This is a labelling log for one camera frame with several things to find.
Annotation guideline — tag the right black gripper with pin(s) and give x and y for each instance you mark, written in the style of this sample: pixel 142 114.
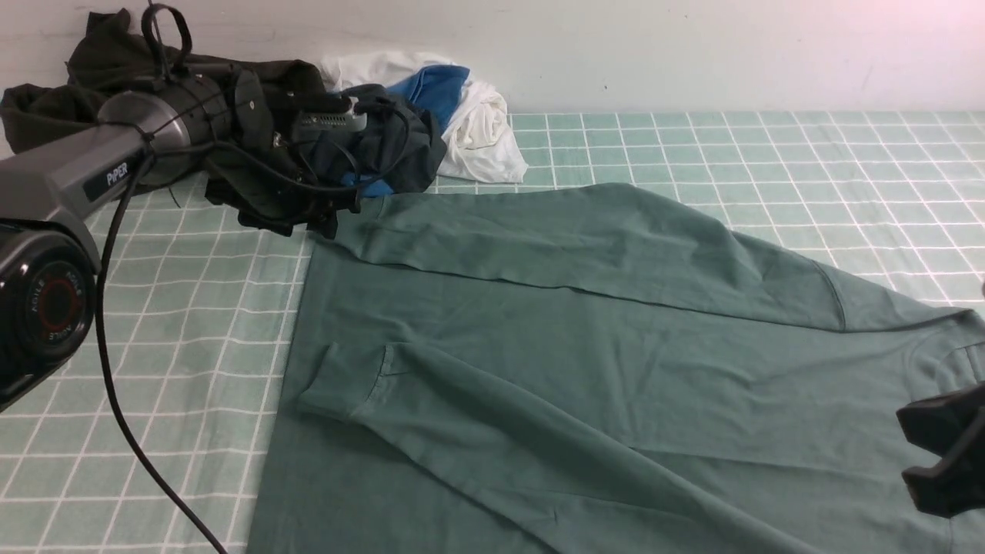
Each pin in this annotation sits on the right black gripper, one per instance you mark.
pixel 950 426

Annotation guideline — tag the white crumpled garment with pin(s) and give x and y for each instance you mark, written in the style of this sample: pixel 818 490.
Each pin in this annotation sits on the white crumpled garment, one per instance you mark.
pixel 481 142

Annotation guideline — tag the dark navy crumpled garment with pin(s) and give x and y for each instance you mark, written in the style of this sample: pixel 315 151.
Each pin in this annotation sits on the dark navy crumpled garment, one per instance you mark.
pixel 399 151

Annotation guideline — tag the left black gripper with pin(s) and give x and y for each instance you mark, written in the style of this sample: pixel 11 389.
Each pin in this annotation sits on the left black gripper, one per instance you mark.
pixel 263 174

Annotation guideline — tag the dark olive crumpled garment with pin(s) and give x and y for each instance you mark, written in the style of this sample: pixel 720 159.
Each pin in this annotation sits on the dark olive crumpled garment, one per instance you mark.
pixel 102 64

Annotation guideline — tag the green long-sleeve top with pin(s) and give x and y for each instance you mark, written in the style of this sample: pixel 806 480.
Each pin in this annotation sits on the green long-sleeve top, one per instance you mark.
pixel 598 370

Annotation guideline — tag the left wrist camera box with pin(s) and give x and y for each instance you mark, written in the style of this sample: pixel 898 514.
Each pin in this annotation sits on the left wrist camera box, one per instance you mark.
pixel 309 126

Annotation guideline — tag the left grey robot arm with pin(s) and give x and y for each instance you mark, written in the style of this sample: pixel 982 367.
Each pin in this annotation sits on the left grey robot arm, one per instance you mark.
pixel 181 120

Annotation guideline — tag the green checkered tablecloth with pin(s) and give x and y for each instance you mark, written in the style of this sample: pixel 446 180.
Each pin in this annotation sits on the green checkered tablecloth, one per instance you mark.
pixel 200 309

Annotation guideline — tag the blue crumpled garment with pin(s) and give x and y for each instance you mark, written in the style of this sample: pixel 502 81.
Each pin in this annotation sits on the blue crumpled garment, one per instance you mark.
pixel 436 88

